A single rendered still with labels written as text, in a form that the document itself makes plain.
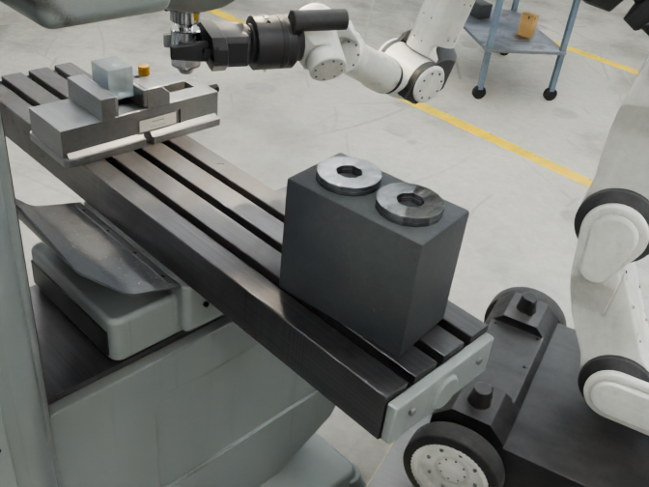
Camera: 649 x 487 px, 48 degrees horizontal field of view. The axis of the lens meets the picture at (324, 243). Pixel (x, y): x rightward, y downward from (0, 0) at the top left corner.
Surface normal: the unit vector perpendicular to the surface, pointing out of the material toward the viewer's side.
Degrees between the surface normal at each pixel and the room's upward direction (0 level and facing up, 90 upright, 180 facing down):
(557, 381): 0
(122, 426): 90
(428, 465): 90
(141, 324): 90
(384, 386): 0
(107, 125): 90
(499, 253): 0
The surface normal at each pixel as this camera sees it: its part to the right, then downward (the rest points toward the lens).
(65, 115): 0.10, -0.82
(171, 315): 0.70, 0.46
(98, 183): -0.71, 0.34
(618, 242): -0.48, 0.46
